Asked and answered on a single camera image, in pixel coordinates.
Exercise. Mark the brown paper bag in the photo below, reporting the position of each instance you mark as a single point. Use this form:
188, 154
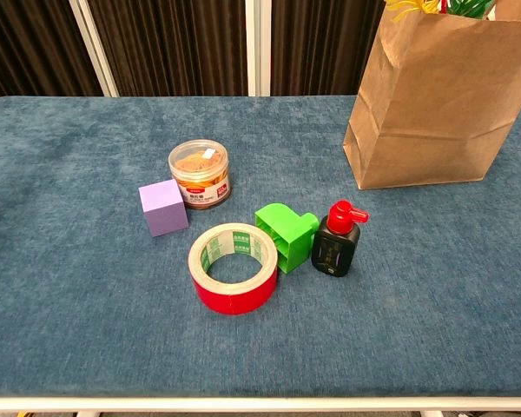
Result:
438, 108

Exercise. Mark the green plastic block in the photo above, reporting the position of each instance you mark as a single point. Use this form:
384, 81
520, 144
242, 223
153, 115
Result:
295, 234

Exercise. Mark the clear jar of rubber bands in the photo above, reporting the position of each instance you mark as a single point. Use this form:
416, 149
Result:
199, 178

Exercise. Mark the red tape roll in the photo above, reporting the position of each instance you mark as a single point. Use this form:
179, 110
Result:
234, 299

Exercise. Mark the purple cube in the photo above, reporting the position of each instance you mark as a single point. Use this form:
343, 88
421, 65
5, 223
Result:
162, 208

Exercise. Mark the dark pleated curtain panel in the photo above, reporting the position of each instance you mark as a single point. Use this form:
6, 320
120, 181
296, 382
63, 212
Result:
26, 43
330, 52
178, 43

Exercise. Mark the blue felt table cover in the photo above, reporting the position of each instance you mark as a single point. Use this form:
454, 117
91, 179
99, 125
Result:
69, 304

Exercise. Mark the white partition frame post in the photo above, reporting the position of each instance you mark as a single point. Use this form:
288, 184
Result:
94, 48
252, 43

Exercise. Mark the white table frame base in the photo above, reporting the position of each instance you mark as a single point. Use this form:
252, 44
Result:
243, 404

